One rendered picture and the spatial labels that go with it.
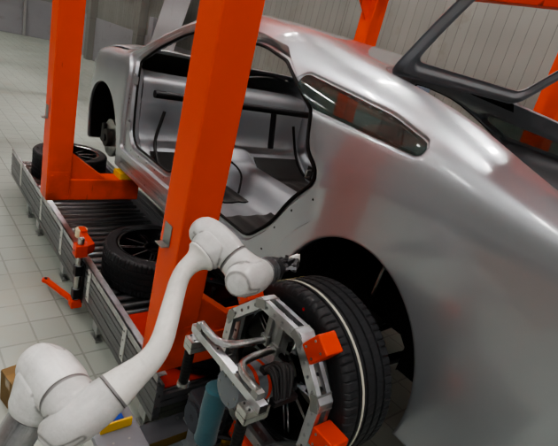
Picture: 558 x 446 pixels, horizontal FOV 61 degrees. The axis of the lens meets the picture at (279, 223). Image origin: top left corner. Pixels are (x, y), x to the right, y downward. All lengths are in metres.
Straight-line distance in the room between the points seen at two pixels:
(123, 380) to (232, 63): 1.06
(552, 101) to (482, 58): 2.48
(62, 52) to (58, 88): 0.23
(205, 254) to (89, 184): 2.49
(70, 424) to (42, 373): 0.16
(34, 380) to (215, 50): 1.11
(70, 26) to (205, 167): 1.95
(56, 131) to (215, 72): 2.08
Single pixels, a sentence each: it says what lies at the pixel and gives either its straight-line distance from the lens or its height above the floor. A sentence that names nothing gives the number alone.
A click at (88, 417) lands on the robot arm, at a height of 1.05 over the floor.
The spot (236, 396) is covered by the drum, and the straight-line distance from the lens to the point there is 1.63.
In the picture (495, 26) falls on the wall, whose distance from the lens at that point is 6.28.
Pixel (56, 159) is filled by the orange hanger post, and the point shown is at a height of 0.83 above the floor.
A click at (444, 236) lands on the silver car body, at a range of 1.60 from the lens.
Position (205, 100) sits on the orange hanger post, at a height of 1.70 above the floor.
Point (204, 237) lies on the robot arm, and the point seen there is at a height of 1.37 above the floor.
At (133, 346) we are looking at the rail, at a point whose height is 0.34.
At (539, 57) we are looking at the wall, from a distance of 5.98.
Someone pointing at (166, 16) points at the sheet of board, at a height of 1.87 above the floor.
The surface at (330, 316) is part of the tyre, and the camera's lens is 1.58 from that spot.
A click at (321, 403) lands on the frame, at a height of 0.97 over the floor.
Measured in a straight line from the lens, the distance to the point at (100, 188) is 3.81.
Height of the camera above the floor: 1.94
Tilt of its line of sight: 20 degrees down
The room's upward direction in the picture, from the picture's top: 15 degrees clockwise
